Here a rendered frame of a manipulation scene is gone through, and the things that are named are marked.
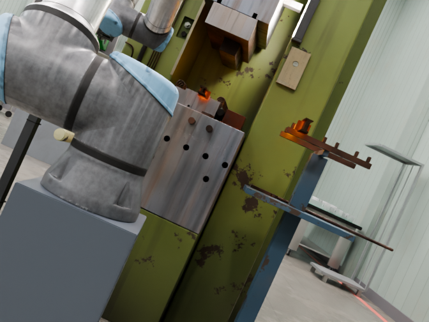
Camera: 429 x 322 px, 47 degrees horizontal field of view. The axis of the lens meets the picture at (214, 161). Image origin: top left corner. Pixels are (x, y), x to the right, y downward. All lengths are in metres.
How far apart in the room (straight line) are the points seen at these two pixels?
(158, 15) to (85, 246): 0.87
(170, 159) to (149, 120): 1.12
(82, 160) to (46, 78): 0.15
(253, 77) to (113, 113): 1.74
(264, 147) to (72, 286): 1.44
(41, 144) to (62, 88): 4.59
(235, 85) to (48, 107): 1.74
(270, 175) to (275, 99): 0.33
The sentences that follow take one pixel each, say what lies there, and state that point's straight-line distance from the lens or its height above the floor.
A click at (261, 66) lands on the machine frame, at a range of 2.57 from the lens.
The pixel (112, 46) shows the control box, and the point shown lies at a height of 1.01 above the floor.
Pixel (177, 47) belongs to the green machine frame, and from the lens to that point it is 2.27.
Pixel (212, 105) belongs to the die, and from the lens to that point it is 2.06.
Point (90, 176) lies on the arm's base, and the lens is 0.88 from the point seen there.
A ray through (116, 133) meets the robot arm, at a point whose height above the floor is 0.74.
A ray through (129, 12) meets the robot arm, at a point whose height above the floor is 1.08.
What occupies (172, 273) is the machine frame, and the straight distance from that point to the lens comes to 2.03.
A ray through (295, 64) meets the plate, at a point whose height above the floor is 1.29.
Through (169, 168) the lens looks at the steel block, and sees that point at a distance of 2.00.
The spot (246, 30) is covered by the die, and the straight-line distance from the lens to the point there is 2.12.
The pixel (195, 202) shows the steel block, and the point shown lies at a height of 0.58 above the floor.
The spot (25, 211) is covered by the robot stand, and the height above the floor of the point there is 0.56.
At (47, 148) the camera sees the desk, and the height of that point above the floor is 0.15.
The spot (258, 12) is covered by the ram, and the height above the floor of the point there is 1.39.
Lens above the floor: 0.77
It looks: level
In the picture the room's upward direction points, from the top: 24 degrees clockwise
